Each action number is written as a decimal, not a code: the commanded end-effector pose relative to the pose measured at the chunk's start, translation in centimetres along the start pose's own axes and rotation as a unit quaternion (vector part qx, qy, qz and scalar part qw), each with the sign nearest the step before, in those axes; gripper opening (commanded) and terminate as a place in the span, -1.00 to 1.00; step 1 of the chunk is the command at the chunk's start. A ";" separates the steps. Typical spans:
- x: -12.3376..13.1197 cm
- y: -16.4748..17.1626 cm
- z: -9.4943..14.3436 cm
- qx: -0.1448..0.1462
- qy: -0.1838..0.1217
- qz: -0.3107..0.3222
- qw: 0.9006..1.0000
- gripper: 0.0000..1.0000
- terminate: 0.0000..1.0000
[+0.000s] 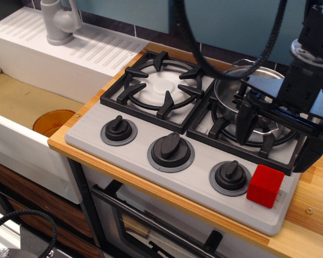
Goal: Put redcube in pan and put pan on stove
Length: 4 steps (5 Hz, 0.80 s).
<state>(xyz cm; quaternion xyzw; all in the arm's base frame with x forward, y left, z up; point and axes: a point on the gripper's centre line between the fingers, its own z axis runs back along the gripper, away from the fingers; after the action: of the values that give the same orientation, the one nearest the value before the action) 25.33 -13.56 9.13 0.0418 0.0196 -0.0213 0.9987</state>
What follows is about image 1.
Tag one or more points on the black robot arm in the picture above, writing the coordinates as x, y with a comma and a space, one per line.
307, 51

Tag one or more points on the red wooden cube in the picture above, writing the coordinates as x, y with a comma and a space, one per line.
265, 185

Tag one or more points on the grey toy stove top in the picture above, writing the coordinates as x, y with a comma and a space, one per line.
193, 182

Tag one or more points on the black burner grate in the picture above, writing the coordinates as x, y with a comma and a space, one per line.
158, 92
274, 146

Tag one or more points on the black right stove knob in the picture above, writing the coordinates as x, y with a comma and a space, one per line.
230, 178

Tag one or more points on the black right burner grate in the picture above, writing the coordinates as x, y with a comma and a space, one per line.
274, 146

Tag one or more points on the grey toy faucet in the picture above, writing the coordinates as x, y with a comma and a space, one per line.
59, 23

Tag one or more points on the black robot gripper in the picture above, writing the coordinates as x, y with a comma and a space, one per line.
301, 91

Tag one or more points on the black middle stove knob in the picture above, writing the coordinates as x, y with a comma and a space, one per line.
171, 153

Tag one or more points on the small stainless steel pan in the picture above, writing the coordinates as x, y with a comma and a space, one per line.
224, 92

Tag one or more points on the white toy sink unit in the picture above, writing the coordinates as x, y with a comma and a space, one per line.
36, 78

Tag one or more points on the black left stove knob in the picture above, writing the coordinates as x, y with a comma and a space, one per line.
118, 132

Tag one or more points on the black stove knob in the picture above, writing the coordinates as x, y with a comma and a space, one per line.
171, 153
118, 132
230, 178

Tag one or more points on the oven door with handle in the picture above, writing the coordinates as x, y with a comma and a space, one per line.
145, 227

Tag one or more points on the wooden drawer fronts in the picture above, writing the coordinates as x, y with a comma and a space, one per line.
74, 234

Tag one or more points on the black left burner grate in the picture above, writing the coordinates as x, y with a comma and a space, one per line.
158, 92

